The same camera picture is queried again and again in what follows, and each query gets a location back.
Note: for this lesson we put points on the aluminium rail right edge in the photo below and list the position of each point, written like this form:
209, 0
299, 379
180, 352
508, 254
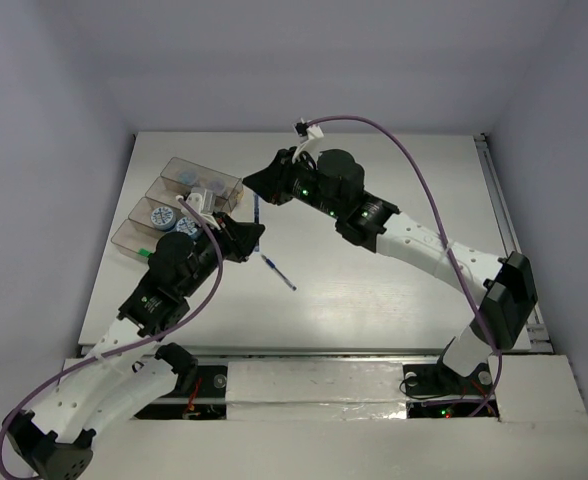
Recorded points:
535, 328

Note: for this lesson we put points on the clear jar blue pins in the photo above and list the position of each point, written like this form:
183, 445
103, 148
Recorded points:
188, 177

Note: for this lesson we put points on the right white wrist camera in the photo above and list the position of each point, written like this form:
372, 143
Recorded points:
310, 138

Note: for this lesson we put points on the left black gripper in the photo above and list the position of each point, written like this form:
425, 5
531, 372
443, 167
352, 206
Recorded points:
229, 238

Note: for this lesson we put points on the blue pen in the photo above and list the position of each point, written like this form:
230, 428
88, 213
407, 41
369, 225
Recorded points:
256, 217
278, 272

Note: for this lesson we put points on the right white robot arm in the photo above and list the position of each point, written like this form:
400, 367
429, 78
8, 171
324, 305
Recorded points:
502, 288

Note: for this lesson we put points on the blue white tape roll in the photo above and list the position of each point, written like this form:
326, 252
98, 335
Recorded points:
163, 218
188, 226

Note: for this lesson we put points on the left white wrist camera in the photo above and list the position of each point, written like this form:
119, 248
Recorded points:
200, 200

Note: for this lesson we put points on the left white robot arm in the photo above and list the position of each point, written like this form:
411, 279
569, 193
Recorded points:
54, 429

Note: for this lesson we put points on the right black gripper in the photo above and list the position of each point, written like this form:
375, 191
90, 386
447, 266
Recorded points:
272, 184

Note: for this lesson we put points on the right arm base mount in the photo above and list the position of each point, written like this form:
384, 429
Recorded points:
458, 383

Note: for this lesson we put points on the white foam front block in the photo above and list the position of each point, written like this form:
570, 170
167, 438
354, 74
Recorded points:
314, 390

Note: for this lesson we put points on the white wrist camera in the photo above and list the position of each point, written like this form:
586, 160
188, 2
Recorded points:
200, 200
310, 138

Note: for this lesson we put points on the clear compartment organizer tray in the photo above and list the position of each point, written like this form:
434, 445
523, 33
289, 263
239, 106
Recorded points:
136, 232

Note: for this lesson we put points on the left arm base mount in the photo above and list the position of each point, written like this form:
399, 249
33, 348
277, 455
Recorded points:
205, 400

